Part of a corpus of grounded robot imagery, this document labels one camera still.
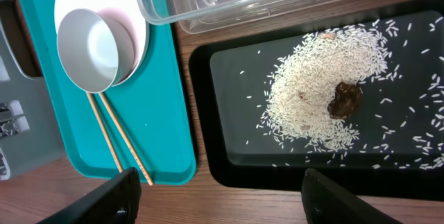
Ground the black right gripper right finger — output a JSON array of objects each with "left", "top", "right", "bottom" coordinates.
[{"left": 301, "top": 169, "right": 398, "bottom": 224}]

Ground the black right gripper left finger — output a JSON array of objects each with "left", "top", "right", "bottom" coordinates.
[{"left": 40, "top": 167, "right": 142, "bottom": 224}]

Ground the wooden chopstick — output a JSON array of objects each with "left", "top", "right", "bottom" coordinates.
[
  {"left": 86, "top": 92, "right": 123, "bottom": 173},
  {"left": 99, "top": 93, "right": 154, "bottom": 186}
]

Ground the brown food scrap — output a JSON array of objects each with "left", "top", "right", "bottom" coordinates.
[{"left": 327, "top": 82, "right": 362, "bottom": 119}]

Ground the white rice pile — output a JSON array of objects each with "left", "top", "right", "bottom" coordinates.
[{"left": 257, "top": 25, "right": 391, "bottom": 152}]

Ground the grey bowl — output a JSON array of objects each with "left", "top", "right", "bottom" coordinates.
[{"left": 57, "top": 9, "right": 135, "bottom": 94}]

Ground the pink plate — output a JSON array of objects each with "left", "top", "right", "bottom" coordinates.
[{"left": 54, "top": 0, "right": 150, "bottom": 85}]

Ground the black waste tray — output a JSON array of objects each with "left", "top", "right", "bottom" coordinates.
[{"left": 189, "top": 0, "right": 443, "bottom": 200}]

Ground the grey plastic dish rack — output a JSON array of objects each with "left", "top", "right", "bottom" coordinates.
[{"left": 1, "top": 0, "right": 65, "bottom": 180}]

